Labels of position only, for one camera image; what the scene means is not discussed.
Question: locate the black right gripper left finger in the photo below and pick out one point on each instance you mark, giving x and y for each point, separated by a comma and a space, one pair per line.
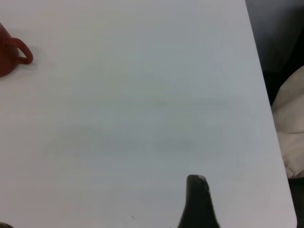
4, 225

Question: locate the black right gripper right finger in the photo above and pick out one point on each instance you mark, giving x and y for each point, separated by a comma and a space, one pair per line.
197, 204

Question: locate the red ceramic mug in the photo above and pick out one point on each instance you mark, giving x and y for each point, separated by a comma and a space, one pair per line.
7, 54

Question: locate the beige crumpled cloth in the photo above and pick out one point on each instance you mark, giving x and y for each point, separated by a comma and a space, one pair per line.
289, 123

